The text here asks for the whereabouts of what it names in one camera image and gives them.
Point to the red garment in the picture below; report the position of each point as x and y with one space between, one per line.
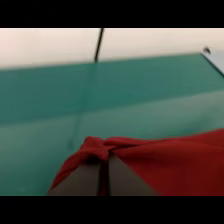
173 160

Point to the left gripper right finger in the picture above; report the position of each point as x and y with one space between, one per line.
124 181

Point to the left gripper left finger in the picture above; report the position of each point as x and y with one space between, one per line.
83 180

